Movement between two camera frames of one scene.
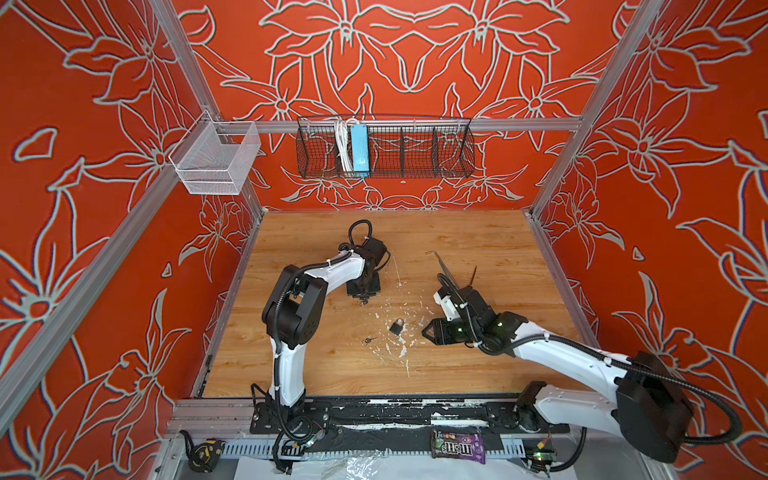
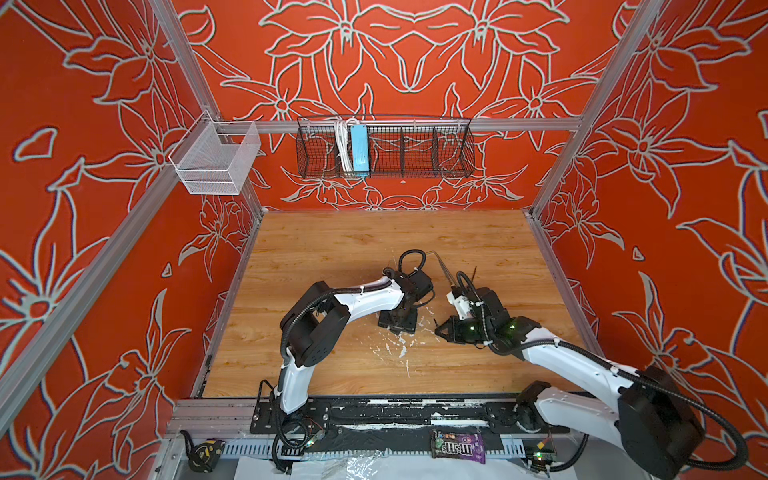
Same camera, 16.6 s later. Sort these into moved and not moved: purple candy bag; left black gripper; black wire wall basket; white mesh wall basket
Moved: left black gripper
Not moved: purple candy bag; black wire wall basket; white mesh wall basket
